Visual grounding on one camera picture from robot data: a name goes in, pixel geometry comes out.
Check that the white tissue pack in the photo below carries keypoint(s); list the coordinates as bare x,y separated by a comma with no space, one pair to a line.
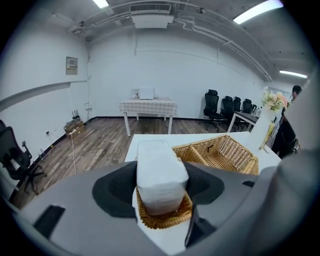
160,175

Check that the grey wall panel box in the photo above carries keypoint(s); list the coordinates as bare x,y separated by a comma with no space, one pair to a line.
71,65

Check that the clear flat plastic box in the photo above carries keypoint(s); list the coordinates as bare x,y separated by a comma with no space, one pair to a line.
162,97

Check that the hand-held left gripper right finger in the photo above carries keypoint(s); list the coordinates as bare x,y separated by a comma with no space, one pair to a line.
237,205

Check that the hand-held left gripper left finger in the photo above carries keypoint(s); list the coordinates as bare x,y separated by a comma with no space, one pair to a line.
82,207

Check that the checked tablecloth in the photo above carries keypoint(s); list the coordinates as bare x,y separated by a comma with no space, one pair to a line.
147,107

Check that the cardboard box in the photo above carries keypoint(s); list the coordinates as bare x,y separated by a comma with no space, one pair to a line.
73,127

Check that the white box appliance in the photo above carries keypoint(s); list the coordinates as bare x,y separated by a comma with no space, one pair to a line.
147,93

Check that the ceiling air conditioner unit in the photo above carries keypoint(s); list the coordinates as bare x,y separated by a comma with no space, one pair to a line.
151,16

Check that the ceiling light panel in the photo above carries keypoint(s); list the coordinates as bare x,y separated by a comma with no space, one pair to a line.
101,3
293,74
257,11

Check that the dark-top table with white legs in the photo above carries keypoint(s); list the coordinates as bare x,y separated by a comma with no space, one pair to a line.
243,117

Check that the pink flower bouquet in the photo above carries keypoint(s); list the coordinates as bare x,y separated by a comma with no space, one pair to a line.
273,100

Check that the white-legged side table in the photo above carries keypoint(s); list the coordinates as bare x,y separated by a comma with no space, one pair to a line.
128,125

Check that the white vase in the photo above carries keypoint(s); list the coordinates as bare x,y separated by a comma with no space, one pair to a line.
260,130

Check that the black router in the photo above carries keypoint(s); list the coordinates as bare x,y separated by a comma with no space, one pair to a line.
75,115

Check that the clear plastic container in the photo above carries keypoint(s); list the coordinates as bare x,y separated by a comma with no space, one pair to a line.
135,94

